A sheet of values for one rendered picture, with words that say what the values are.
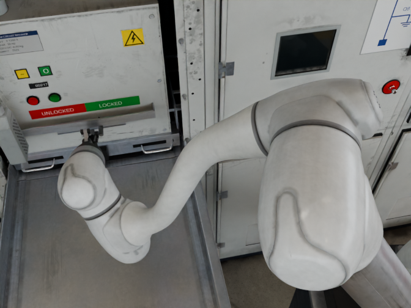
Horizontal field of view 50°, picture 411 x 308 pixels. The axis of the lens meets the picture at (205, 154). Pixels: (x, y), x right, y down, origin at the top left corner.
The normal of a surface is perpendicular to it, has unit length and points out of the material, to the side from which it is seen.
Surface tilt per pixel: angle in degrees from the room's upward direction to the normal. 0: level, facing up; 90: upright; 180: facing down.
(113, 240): 71
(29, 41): 90
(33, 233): 0
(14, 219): 0
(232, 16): 90
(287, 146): 40
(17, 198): 0
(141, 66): 90
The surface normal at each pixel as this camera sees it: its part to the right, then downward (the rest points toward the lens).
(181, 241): -0.01, -0.64
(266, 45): 0.19, 0.75
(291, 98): -0.57, -0.55
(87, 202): 0.24, 0.37
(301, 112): -0.46, -0.72
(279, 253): -0.81, -0.05
